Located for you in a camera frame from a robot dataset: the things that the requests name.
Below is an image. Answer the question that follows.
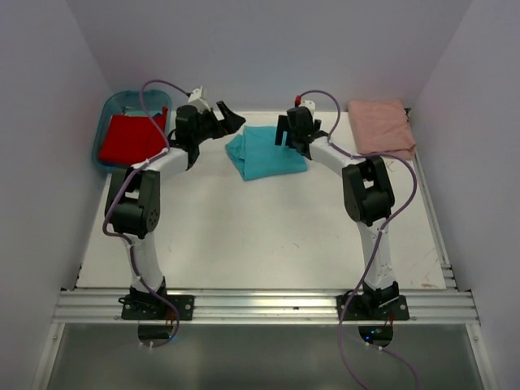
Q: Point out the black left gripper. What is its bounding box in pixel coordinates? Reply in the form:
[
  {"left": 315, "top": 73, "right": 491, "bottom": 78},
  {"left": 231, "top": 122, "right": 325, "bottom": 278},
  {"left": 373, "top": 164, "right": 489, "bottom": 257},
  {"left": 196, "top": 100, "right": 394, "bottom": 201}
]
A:
[{"left": 193, "top": 101, "right": 244, "bottom": 145}]

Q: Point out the teal t-shirt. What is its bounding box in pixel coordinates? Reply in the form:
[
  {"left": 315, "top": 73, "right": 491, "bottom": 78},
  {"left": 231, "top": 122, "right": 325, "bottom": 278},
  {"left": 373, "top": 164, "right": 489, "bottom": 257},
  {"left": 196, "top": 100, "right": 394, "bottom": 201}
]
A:
[{"left": 224, "top": 126, "right": 308, "bottom": 181}]

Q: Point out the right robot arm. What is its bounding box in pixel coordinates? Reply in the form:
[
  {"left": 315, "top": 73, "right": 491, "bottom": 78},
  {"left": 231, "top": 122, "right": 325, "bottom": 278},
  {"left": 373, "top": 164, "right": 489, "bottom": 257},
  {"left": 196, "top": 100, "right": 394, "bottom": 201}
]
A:
[{"left": 275, "top": 106, "right": 399, "bottom": 319}]

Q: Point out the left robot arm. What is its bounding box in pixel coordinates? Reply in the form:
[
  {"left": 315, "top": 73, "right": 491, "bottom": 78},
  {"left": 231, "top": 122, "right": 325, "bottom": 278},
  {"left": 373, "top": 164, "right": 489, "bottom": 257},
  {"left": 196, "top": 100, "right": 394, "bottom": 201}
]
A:
[{"left": 102, "top": 101, "right": 245, "bottom": 319}]

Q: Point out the folded pink t-shirt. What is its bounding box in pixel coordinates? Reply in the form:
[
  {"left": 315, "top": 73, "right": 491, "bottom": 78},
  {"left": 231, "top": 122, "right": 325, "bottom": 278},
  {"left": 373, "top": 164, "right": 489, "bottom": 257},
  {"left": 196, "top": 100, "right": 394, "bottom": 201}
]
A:
[{"left": 347, "top": 99, "right": 416, "bottom": 161}]

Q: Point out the teal plastic bin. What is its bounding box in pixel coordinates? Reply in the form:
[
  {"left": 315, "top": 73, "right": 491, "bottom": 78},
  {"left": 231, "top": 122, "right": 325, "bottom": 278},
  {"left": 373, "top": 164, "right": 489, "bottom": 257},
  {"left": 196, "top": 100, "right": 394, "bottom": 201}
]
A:
[{"left": 91, "top": 89, "right": 172, "bottom": 176}]

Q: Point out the red t-shirt in bin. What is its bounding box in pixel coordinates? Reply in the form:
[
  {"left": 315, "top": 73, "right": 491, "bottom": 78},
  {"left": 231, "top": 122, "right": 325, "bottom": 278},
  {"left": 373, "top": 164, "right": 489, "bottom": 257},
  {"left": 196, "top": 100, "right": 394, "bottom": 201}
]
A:
[{"left": 97, "top": 115, "right": 166, "bottom": 166}]

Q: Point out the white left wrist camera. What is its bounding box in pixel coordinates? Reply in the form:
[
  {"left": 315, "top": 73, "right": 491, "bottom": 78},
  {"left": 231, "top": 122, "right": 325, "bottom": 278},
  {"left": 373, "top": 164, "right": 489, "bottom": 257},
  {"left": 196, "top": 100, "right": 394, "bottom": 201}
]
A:
[{"left": 188, "top": 86, "right": 210, "bottom": 112}]

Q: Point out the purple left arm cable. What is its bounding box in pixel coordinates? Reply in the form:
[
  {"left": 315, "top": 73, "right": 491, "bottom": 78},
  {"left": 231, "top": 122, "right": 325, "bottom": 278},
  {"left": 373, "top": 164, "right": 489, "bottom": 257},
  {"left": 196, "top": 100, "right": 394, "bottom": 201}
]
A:
[{"left": 103, "top": 80, "right": 192, "bottom": 346}]

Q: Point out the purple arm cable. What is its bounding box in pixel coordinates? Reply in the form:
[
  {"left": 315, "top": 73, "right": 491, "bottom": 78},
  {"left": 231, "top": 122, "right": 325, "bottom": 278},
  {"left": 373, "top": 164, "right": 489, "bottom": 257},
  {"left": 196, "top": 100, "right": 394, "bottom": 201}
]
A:
[
  {"left": 298, "top": 89, "right": 418, "bottom": 390},
  {"left": 103, "top": 80, "right": 192, "bottom": 346}
]

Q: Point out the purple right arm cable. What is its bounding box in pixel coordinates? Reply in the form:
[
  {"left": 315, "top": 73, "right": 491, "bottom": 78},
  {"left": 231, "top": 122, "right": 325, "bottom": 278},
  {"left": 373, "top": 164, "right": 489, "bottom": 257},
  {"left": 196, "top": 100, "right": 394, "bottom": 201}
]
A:
[{"left": 298, "top": 89, "right": 418, "bottom": 390}]

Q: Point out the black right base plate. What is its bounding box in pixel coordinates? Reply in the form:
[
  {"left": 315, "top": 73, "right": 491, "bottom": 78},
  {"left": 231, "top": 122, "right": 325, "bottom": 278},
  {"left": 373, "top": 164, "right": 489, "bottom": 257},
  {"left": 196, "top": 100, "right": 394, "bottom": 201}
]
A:
[{"left": 336, "top": 290, "right": 410, "bottom": 321}]

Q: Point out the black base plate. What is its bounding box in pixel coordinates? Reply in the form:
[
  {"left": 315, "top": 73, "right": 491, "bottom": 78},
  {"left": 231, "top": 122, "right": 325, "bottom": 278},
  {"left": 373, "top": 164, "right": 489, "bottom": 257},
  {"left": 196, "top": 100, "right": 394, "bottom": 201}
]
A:
[
  {"left": 336, "top": 290, "right": 410, "bottom": 321},
  {"left": 118, "top": 295, "right": 195, "bottom": 321}
]

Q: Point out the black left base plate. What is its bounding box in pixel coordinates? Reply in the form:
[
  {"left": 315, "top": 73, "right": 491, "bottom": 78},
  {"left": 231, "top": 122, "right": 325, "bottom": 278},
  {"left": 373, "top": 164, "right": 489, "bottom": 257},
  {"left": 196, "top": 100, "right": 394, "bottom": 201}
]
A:
[{"left": 118, "top": 295, "right": 195, "bottom": 321}]

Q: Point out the aluminium mounting rail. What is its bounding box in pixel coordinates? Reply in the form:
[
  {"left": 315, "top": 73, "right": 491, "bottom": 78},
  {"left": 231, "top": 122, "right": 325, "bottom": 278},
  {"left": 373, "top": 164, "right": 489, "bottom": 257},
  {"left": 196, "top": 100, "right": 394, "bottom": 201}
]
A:
[{"left": 51, "top": 265, "right": 479, "bottom": 325}]

